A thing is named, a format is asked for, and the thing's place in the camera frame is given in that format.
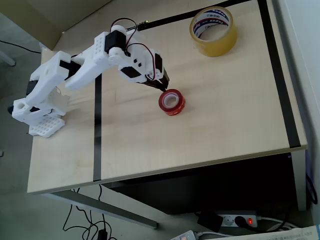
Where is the red tape roll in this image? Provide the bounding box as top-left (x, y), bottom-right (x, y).
top-left (158, 88), bottom-right (186, 117)

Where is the black tape strip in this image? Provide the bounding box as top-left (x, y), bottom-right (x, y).
top-left (136, 0), bottom-right (253, 32)
top-left (257, 0), bottom-right (302, 148)
top-left (92, 73), bottom-right (103, 183)

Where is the large yellow tape roll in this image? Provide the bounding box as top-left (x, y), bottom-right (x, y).
top-left (189, 6), bottom-right (238, 58)

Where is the black power adapter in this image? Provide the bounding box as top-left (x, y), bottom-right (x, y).
top-left (196, 211), bottom-right (224, 233)

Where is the black power plug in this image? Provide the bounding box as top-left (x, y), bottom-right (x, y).
top-left (233, 215), bottom-right (249, 229)

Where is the grey table leg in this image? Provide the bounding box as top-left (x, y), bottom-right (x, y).
top-left (290, 149), bottom-right (308, 212)

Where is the printed paper sheet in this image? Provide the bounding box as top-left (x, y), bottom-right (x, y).
top-left (231, 224), bottom-right (320, 240)

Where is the red black servo cable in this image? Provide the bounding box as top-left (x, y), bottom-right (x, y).
top-left (125, 41), bottom-right (158, 66)
top-left (110, 16), bottom-right (139, 35)

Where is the thin black cable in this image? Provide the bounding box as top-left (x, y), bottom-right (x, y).
top-left (0, 39), bottom-right (41, 54)

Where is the grey table frame beam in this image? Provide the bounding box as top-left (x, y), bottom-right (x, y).
top-left (41, 189), bottom-right (159, 230)

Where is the white power strip, orange switch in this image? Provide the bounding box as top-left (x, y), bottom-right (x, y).
top-left (169, 229), bottom-right (198, 240)

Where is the white power strip, red switch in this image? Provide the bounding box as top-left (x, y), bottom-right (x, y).
top-left (216, 211), bottom-right (258, 229)

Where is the black floor cable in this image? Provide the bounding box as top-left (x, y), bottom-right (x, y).
top-left (61, 184), bottom-right (119, 240)

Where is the white power cable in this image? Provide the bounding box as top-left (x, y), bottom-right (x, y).
top-left (256, 215), bottom-right (299, 232)

